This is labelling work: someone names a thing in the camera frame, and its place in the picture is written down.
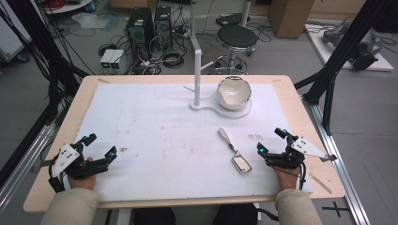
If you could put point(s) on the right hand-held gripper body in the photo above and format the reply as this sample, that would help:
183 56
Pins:
295 153

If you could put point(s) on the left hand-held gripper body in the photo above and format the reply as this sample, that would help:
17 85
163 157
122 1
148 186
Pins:
71 159

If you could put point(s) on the white bowl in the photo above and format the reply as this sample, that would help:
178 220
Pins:
233 92

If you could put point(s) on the person's left hand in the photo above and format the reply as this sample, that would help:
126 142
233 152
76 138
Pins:
82 179

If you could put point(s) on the person's right hand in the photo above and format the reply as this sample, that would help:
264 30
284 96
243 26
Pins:
287 178

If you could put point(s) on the wooden stick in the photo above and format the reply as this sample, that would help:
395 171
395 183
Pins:
320 183

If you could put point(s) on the white foam mat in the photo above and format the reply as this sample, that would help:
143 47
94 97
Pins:
175 140

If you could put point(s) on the small white device box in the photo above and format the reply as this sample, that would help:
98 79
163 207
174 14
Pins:
115 58
107 58

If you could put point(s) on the person's legs dark trousers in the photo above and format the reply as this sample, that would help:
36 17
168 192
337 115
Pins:
194 215

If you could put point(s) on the black round stool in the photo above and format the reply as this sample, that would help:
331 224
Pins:
237 40

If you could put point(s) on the white board with equipment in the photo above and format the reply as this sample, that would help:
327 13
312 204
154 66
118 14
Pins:
350 43

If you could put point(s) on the cardboard box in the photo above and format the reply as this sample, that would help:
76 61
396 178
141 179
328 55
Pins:
289 17

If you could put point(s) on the black computer tower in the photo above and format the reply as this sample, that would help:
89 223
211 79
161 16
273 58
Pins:
139 28
163 25

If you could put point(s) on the white metal stand leg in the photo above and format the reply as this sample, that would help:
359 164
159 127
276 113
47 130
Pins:
194 28

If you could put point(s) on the white stand with post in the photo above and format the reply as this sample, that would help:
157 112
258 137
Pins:
205 104

